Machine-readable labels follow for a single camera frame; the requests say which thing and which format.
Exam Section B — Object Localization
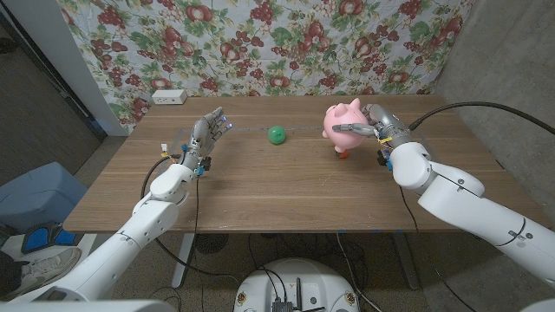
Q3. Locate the white power strip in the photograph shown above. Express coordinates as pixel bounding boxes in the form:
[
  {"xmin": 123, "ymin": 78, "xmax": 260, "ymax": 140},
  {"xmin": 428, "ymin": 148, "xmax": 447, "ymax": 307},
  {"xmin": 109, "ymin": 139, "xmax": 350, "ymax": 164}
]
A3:
[{"xmin": 151, "ymin": 88, "xmax": 188, "ymax": 106}]

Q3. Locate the floral fruit print backdrop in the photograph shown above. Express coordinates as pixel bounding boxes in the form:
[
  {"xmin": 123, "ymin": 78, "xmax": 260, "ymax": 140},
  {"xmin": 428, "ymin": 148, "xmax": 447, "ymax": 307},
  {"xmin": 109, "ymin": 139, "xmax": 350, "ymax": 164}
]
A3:
[{"xmin": 55, "ymin": 0, "xmax": 476, "ymax": 133}]

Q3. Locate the blue foot pedal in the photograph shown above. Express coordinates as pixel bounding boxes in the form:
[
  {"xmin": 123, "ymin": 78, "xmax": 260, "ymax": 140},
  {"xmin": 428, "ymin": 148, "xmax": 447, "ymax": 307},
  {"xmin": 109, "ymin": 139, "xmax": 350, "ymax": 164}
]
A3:
[{"xmin": 20, "ymin": 220, "xmax": 79, "ymax": 255}]

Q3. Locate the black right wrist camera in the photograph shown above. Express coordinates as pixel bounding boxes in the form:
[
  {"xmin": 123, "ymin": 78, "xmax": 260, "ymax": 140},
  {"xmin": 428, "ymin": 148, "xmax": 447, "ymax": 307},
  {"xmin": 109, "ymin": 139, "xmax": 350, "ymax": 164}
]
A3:
[{"xmin": 375, "ymin": 149, "xmax": 394, "ymax": 171}]

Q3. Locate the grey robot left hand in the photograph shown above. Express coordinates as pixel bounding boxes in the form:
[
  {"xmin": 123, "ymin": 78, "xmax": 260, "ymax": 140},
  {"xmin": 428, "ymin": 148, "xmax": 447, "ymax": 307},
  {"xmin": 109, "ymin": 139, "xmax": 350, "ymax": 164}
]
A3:
[{"xmin": 180, "ymin": 106, "xmax": 234, "ymax": 171}]

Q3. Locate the pink plastic piggy bank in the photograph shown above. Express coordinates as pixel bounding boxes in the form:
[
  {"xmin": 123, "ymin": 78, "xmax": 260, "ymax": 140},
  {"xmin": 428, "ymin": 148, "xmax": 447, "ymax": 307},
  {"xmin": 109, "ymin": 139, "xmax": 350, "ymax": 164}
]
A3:
[{"xmin": 322, "ymin": 97, "xmax": 370, "ymax": 153}]

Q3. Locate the round black floor fan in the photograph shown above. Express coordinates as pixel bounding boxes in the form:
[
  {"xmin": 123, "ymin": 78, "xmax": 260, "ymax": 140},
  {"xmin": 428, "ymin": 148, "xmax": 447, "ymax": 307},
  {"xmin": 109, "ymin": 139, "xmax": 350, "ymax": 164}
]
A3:
[{"xmin": 194, "ymin": 232, "xmax": 230, "ymax": 255}]

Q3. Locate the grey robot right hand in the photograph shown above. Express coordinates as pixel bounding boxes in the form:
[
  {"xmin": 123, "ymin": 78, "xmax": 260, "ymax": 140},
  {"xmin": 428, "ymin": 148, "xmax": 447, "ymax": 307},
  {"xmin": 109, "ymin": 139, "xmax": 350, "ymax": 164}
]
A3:
[{"xmin": 331, "ymin": 102, "xmax": 415, "ymax": 151}]

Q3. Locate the white wall pillar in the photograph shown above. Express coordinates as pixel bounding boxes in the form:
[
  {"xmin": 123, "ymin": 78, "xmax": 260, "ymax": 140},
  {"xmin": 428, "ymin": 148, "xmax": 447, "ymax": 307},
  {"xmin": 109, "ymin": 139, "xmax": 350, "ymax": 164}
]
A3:
[{"xmin": 2, "ymin": 0, "xmax": 129, "ymax": 138}]

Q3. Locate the green ball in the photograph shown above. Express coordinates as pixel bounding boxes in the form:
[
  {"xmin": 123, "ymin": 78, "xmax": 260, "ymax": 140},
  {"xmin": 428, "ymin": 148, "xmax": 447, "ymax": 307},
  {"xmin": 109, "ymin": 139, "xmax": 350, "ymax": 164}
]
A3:
[{"xmin": 266, "ymin": 125, "xmax": 287, "ymax": 146}]

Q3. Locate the white table leg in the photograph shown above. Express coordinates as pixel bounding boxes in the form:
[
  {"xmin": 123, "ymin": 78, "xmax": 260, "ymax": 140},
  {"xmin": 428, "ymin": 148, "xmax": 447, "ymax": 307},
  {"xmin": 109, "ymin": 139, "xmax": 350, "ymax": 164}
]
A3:
[{"xmin": 171, "ymin": 232, "xmax": 197, "ymax": 289}]

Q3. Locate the white robot torso base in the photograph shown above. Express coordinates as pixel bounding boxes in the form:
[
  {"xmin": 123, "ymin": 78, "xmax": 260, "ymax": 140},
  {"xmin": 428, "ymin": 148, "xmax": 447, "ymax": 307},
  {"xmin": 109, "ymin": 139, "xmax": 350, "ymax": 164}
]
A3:
[{"xmin": 232, "ymin": 257, "xmax": 360, "ymax": 312}]

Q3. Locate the blue-grey plastic bin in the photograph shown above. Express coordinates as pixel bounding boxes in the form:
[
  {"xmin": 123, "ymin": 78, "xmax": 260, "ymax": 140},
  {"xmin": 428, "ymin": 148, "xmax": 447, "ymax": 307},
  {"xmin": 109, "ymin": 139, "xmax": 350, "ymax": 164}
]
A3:
[{"xmin": 0, "ymin": 161, "xmax": 89, "ymax": 235}]

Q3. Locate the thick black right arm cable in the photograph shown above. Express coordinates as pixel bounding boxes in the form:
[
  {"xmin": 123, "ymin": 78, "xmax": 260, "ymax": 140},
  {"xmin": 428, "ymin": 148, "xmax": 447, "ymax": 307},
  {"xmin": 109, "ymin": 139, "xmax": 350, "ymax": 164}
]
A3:
[{"xmin": 408, "ymin": 101, "xmax": 555, "ymax": 135}]

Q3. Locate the grey sneaker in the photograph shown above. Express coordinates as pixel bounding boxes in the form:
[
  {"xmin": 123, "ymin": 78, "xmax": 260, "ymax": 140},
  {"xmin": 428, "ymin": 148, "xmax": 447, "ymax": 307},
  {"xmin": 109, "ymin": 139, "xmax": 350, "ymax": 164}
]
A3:
[{"xmin": 8, "ymin": 246, "xmax": 83, "ymax": 300}]

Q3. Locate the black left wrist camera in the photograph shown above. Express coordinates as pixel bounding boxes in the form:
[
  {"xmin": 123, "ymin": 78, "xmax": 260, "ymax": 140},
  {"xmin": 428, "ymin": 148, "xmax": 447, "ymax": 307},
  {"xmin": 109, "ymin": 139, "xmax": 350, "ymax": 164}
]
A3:
[{"xmin": 195, "ymin": 155, "xmax": 212, "ymax": 177}]

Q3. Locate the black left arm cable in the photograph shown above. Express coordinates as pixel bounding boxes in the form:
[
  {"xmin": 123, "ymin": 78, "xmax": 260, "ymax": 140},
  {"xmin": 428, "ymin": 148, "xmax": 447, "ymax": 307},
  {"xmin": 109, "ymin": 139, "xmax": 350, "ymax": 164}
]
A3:
[{"xmin": 140, "ymin": 153, "xmax": 239, "ymax": 287}]

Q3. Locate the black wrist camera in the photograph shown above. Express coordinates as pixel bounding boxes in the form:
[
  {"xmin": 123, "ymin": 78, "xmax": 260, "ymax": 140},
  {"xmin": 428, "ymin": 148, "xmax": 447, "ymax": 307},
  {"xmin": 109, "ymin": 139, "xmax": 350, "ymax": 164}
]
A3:
[
  {"xmin": 195, "ymin": 155, "xmax": 212, "ymax": 177},
  {"xmin": 375, "ymin": 149, "xmax": 394, "ymax": 171}
]

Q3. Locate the grey table leg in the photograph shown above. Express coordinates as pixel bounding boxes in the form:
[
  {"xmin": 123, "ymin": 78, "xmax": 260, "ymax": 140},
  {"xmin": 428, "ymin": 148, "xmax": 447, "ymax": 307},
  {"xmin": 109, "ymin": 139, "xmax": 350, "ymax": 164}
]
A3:
[{"xmin": 392, "ymin": 231, "xmax": 421, "ymax": 290}]

